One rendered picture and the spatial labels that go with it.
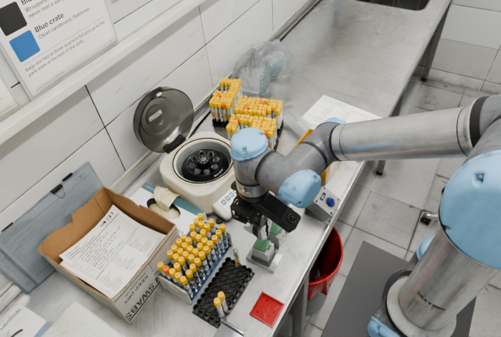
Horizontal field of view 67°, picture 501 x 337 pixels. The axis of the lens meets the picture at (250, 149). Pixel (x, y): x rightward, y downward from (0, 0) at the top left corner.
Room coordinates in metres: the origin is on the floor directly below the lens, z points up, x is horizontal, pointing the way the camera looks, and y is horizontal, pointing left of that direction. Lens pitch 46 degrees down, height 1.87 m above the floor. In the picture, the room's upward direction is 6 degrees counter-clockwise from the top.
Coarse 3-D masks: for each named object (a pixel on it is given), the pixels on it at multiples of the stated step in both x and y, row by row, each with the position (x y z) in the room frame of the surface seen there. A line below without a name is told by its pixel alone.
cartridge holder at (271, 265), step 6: (252, 252) 0.55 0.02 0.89; (276, 252) 0.54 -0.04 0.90; (246, 258) 0.53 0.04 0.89; (252, 258) 0.53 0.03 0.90; (258, 258) 0.52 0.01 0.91; (270, 258) 0.51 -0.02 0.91; (276, 258) 0.52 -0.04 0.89; (258, 264) 0.51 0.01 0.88; (264, 264) 0.51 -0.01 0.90; (270, 264) 0.51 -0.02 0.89; (276, 264) 0.51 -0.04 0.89; (270, 270) 0.49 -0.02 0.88
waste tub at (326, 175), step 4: (308, 132) 0.94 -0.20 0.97; (304, 136) 0.92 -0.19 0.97; (300, 140) 0.90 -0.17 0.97; (296, 144) 0.88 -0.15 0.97; (292, 148) 0.86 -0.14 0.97; (332, 164) 0.80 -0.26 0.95; (336, 164) 0.84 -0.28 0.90; (328, 168) 0.78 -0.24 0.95; (332, 168) 0.81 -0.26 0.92; (324, 172) 0.77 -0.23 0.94; (328, 172) 0.79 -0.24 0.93; (332, 172) 0.81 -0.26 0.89; (320, 176) 0.78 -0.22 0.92; (324, 176) 0.77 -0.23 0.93; (328, 176) 0.79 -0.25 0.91; (324, 180) 0.77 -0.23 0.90; (328, 180) 0.79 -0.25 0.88; (324, 184) 0.77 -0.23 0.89
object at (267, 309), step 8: (264, 296) 0.42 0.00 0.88; (256, 304) 0.40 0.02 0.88; (264, 304) 0.40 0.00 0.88; (272, 304) 0.40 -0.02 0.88; (280, 304) 0.40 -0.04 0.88; (256, 312) 0.38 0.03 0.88; (264, 312) 0.38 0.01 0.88; (272, 312) 0.38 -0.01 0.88; (280, 312) 0.38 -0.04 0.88; (264, 320) 0.36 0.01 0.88; (272, 320) 0.36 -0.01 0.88
